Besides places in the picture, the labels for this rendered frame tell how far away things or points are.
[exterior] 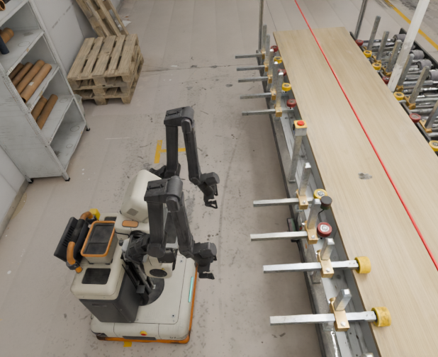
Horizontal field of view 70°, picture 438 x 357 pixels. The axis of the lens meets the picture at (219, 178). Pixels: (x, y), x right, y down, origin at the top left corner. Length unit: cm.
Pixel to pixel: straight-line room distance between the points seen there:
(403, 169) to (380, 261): 73
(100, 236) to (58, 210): 161
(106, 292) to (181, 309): 62
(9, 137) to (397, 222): 326
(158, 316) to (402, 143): 206
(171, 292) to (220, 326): 45
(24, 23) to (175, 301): 298
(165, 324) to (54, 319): 98
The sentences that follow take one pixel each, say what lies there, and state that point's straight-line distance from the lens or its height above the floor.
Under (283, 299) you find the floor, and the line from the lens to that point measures 264.
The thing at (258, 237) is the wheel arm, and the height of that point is 86.
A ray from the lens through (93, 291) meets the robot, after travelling 194.
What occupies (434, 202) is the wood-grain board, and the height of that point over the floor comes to 90.
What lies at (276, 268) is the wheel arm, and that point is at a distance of 166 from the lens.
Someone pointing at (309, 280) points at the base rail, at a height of 70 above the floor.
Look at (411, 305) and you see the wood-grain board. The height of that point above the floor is 90.
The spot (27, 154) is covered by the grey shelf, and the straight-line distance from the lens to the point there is 366.
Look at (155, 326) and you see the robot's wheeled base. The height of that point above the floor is 28.
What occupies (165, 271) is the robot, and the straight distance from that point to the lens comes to 193.
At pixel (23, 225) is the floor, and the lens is 362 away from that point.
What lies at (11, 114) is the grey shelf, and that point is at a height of 89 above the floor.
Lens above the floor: 243
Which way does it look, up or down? 47 degrees down
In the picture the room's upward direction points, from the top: 5 degrees counter-clockwise
